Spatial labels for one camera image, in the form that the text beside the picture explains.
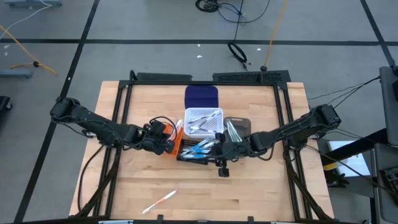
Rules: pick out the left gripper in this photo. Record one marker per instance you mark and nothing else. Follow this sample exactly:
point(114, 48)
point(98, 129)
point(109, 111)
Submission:
point(157, 144)

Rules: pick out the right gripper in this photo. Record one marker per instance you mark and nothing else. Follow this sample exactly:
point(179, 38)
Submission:
point(231, 151)

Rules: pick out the pink toothbrush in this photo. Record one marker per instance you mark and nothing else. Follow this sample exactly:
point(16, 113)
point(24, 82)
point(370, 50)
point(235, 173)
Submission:
point(158, 203)
point(173, 140)
point(178, 126)

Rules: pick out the blue toothbrush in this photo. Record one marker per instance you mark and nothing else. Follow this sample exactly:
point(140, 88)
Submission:
point(202, 151)
point(199, 145)
point(194, 156)

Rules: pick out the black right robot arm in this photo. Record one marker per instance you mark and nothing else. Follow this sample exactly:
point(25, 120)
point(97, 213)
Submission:
point(295, 127)

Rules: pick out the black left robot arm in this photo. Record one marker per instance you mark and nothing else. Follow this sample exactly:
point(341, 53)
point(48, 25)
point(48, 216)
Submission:
point(99, 124)

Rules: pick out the white perforated plastic basket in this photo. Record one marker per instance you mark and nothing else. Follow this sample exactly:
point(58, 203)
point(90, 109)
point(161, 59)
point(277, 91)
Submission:
point(214, 134)

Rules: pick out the black slotted plastic basket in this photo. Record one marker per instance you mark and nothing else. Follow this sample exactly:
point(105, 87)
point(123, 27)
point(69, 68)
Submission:
point(189, 161)

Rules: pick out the grey translucent plastic bin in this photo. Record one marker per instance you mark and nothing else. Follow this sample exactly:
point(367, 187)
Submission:
point(244, 123)

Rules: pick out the dark blue tray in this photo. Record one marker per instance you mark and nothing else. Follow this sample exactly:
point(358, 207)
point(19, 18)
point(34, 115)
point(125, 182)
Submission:
point(201, 96)

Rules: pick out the black rear panel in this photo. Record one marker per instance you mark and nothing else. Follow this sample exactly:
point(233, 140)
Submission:
point(163, 76)

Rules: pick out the black perforated rear box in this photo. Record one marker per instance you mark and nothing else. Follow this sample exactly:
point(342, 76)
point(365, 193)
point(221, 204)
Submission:
point(248, 76)

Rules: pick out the white paper box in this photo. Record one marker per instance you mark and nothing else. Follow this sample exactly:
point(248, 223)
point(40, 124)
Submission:
point(351, 161)

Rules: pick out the black desk beam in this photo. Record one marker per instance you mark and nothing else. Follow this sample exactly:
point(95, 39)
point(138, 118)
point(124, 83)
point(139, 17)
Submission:
point(367, 139)

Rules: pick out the black floor object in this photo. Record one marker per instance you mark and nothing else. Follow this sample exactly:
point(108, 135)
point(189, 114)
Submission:
point(4, 104)

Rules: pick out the dark desk keyboard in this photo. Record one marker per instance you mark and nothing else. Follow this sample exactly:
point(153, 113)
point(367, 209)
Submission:
point(390, 180)

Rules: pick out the grey desk panel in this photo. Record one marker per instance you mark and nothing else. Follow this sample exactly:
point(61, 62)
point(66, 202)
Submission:
point(385, 211)

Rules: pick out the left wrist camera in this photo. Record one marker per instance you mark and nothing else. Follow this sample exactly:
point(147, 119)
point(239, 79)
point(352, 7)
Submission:
point(158, 127)

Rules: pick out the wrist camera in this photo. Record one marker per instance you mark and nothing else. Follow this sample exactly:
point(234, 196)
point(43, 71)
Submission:
point(158, 127)
point(224, 172)

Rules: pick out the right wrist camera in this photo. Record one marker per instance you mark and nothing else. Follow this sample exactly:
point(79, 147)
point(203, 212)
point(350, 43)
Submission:
point(224, 172)

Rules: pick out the black aluminium table frame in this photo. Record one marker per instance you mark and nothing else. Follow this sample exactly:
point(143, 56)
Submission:
point(155, 83)

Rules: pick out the black frame clamp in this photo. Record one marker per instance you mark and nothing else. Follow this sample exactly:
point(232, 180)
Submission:
point(160, 218)
point(250, 219)

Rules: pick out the black frame corner hook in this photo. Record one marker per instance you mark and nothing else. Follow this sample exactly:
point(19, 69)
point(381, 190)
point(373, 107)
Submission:
point(132, 74)

